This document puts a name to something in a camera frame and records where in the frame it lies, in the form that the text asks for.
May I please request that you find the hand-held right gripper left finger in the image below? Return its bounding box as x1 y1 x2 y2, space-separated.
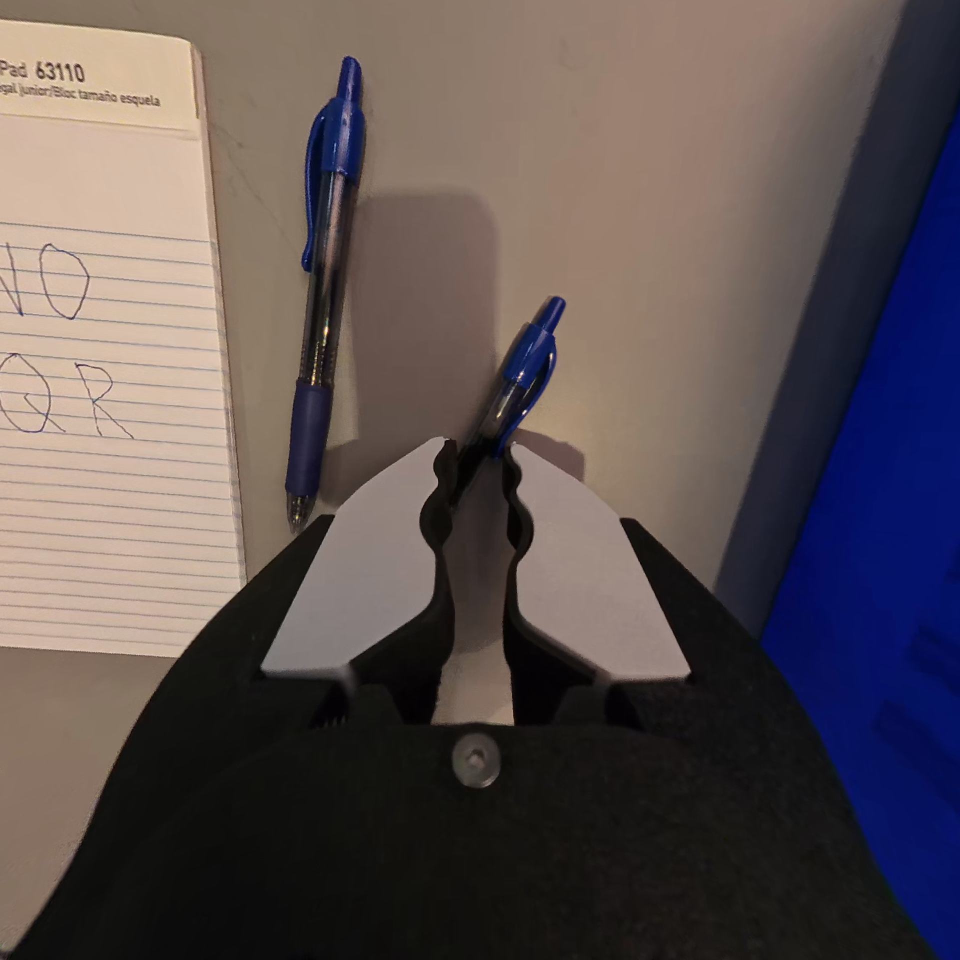
261 437 462 721

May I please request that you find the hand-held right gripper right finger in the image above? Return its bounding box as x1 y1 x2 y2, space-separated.
502 442 692 723

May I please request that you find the blue retractable pen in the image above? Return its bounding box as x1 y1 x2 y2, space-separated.
283 55 367 535
448 295 569 519

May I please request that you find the white lined notepad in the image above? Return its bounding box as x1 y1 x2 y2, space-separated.
0 18 249 661

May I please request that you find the blue plastic bin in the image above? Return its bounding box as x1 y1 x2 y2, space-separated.
714 0 960 960

